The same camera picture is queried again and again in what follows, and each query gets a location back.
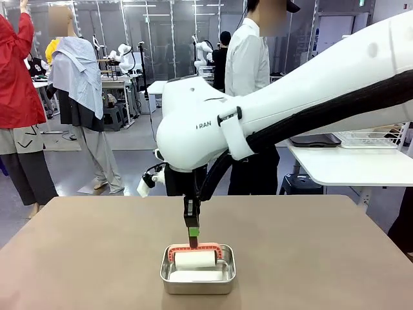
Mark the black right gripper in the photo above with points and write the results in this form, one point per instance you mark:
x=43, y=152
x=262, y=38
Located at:
x=180, y=182

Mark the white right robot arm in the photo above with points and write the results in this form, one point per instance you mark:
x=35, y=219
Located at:
x=193, y=129

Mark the rectangular steel tray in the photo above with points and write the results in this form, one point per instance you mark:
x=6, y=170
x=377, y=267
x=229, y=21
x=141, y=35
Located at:
x=197, y=287

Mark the black metal stool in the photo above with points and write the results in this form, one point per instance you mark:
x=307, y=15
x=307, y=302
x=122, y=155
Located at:
x=300, y=184

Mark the grey step stool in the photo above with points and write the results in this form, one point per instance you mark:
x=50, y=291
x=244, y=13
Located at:
x=116, y=116

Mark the white background table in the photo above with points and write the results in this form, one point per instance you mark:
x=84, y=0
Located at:
x=156, y=87

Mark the person in black top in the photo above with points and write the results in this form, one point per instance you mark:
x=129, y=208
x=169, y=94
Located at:
x=220, y=64

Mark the person in white shirt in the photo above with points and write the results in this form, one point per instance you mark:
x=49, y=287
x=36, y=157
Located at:
x=245, y=64

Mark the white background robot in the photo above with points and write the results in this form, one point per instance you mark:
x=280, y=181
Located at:
x=203, y=51
x=124, y=56

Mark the white side table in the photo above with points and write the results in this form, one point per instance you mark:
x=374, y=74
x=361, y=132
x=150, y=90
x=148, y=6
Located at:
x=355, y=164

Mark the person in yellow top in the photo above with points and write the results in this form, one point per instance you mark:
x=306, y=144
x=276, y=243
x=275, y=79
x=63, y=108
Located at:
x=50, y=51

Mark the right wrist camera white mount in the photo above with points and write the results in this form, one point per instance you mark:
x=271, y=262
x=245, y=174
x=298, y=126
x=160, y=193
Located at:
x=145, y=187

